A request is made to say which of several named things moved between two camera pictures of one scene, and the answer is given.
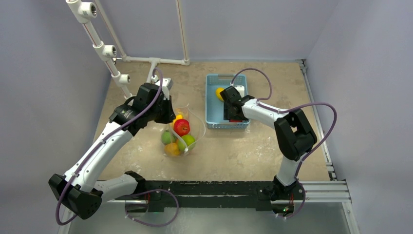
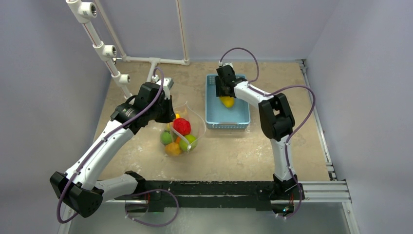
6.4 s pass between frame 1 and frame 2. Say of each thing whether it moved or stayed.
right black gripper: moved
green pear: stayed
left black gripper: stayed
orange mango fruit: stayed
